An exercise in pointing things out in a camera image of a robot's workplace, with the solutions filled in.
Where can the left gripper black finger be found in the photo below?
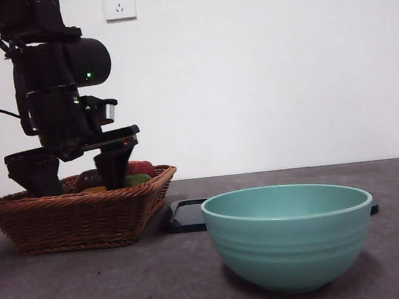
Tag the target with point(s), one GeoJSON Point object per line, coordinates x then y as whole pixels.
{"type": "Point", "coordinates": [40, 177]}
{"type": "Point", "coordinates": [114, 169]}

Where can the orange-brown oval fruit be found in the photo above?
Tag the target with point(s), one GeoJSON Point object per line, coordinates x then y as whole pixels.
{"type": "Point", "coordinates": [93, 190]}

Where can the teal ribbed bowl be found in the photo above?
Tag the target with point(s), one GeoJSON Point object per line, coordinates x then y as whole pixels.
{"type": "Point", "coordinates": [292, 250]}

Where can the green oval fruit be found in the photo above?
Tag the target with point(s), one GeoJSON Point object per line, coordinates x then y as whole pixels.
{"type": "Point", "coordinates": [138, 179]}

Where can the red round fruit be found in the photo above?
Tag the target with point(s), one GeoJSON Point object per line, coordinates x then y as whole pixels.
{"type": "Point", "coordinates": [141, 168]}

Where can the dark purple round fruit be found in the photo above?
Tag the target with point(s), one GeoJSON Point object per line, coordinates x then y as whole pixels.
{"type": "Point", "coordinates": [88, 179]}

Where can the brown wicker basket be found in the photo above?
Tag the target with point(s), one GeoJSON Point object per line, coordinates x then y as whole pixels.
{"type": "Point", "coordinates": [75, 223]}

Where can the dark rectangular tray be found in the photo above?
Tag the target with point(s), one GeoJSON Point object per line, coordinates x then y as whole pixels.
{"type": "Point", "coordinates": [185, 219]}

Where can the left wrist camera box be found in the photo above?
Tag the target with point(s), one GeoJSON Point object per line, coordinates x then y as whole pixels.
{"type": "Point", "coordinates": [104, 111]}

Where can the white wall socket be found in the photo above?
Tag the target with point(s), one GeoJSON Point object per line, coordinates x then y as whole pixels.
{"type": "Point", "coordinates": [120, 4]}

